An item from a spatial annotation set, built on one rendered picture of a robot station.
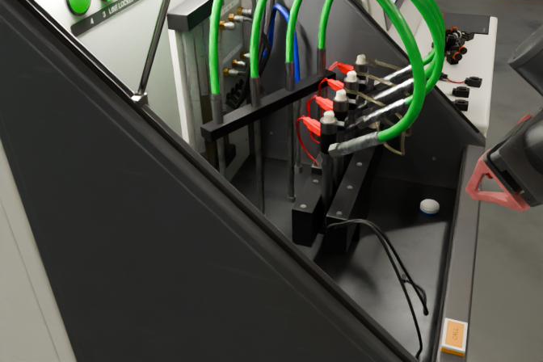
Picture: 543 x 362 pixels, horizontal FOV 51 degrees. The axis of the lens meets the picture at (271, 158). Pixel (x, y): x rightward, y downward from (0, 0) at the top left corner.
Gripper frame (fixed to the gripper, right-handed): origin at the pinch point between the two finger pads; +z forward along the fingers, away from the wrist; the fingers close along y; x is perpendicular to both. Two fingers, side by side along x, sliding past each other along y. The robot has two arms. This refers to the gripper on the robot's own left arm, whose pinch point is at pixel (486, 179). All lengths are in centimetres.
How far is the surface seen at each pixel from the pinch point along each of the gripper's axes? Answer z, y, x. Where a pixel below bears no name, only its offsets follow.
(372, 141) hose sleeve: 12.7, -0.3, -11.4
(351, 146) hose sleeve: 16.5, 0.3, -12.6
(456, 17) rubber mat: 72, -98, -25
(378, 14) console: 43, -45, -32
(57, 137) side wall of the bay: 13.8, 32.4, -33.6
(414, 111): 4.6, -2.2, -11.0
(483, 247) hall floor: 140, -103, 50
